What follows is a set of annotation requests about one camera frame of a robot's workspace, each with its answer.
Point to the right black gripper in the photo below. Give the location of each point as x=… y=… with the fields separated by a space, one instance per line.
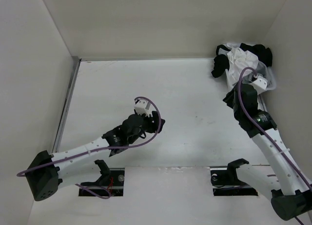
x=229 y=97

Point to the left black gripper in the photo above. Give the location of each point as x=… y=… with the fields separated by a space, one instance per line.
x=153 y=121

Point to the white tank top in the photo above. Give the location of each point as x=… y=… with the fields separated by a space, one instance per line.
x=238 y=60

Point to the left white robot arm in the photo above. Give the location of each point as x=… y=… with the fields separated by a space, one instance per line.
x=84 y=165

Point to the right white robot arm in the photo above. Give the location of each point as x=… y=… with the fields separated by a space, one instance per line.
x=291 y=193

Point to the black tank top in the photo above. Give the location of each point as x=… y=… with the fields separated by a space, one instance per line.
x=222 y=62

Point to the white plastic basket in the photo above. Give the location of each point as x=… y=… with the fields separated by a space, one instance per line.
x=271 y=80

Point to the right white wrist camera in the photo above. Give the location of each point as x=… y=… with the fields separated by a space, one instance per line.
x=259 y=83

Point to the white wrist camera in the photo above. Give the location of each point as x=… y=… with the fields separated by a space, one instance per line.
x=142 y=107
x=259 y=83

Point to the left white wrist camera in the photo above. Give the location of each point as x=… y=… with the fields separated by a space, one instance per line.
x=142 y=107

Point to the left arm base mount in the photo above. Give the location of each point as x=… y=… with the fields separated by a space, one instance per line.
x=105 y=180

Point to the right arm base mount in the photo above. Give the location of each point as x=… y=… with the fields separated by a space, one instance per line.
x=225 y=182

